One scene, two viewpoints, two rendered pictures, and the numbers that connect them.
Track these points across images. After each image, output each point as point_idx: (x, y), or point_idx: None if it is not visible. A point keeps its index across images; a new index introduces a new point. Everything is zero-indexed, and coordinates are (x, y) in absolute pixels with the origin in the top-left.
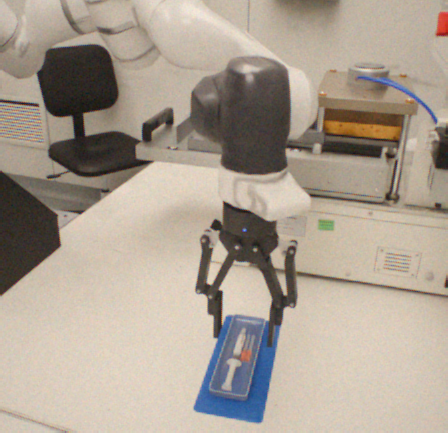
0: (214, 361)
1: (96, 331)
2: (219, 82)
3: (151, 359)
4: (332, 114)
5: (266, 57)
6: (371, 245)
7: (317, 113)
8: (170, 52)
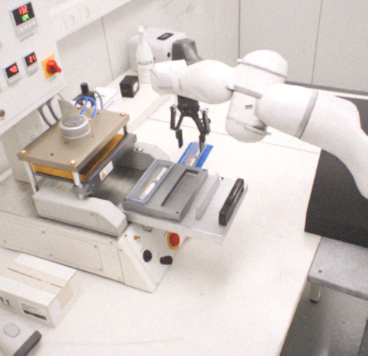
0: (203, 160)
1: (257, 172)
2: (197, 53)
3: (230, 161)
4: (108, 142)
5: (178, 42)
6: None
7: (127, 124)
8: None
